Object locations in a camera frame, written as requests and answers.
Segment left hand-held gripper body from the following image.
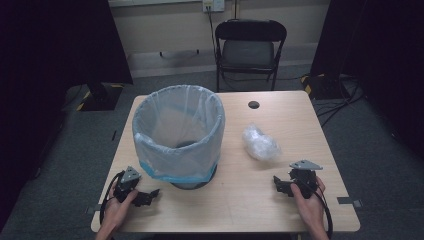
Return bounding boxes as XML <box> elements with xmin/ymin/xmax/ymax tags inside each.
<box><xmin>113</xmin><ymin>165</ymin><xmax>143</xmax><ymax>204</ymax></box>

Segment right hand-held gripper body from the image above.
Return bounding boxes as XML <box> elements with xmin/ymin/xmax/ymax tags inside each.
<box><xmin>287</xmin><ymin>159</ymin><xmax>324</xmax><ymax>200</ymax></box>

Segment clear plastic bag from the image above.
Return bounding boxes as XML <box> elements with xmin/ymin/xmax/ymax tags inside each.
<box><xmin>241</xmin><ymin>123</ymin><xmax>282</xmax><ymax>162</ymax></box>

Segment dark round trash bin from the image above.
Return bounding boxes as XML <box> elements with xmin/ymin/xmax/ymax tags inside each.
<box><xmin>169</xmin><ymin>139</ymin><xmax>218</xmax><ymax>191</ymax></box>

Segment trash bin with plastic liner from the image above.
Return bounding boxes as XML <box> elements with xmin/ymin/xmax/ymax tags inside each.
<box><xmin>131</xmin><ymin>84</ymin><xmax>226</xmax><ymax>184</ymax></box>

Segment person's left hand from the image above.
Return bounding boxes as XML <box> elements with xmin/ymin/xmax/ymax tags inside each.
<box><xmin>99</xmin><ymin>179</ymin><xmax>140</xmax><ymax>232</ymax></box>

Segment person's right hand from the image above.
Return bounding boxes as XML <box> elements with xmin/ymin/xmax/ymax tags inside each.
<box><xmin>289</xmin><ymin>175</ymin><xmax>327</xmax><ymax>232</ymax></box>

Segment wooden table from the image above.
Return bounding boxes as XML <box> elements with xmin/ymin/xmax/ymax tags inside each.
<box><xmin>90</xmin><ymin>90</ymin><xmax>362</xmax><ymax>234</ymax></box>

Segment black stand base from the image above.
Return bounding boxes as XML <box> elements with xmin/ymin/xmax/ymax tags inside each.
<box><xmin>75</xmin><ymin>81</ymin><xmax>125</xmax><ymax>112</ymax></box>

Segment black yellow-striped floor box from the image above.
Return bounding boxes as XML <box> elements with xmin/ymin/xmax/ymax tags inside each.
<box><xmin>300</xmin><ymin>73</ymin><xmax>351</xmax><ymax>101</ymax></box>

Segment dark curtain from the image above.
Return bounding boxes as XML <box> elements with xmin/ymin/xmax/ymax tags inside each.
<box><xmin>309</xmin><ymin>0</ymin><xmax>424</xmax><ymax>161</ymax></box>
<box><xmin>0</xmin><ymin>0</ymin><xmax>134</xmax><ymax>231</ymax></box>

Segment black folding chair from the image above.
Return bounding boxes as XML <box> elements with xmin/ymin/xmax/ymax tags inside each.
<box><xmin>214</xmin><ymin>18</ymin><xmax>288</xmax><ymax>93</ymax></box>

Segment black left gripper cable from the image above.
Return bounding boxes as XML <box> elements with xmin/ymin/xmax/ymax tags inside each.
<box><xmin>99</xmin><ymin>170</ymin><xmax>126</xmax><ymax>225</ymax></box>

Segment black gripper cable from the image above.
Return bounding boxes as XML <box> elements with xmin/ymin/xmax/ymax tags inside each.
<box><xmin>99</xmin><ymin>170</ymin><xmax>126</xmax><ymax>225</ymax></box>
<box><xmin>306</xmin><ymin>181</ymin><xmax>334</xmax><ymax>240</ymax></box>

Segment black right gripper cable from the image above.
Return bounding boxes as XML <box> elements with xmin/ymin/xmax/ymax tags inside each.
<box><xmin>306</xmin><ymin>181</ymin><xmax>334</xmax><ymax>240</ymax></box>

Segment black floor cables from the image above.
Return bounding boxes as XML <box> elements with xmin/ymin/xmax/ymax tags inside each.
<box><xmin>313</xmin><ymin>75</ymin><xmax>365</xmax><ymax>128</ymax></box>

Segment black wall power cable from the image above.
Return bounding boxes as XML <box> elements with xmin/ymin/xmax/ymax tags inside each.
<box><xmin>206</xmin><ymin>5</ymin><xmax>218</xmax><ymax>54</ymax></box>

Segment white wall socket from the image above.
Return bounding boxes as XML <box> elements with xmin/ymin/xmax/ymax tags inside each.
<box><xmin>202</xmin><ymin>0</ymin><xmax>226</xmax><ymax>14</ymax></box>

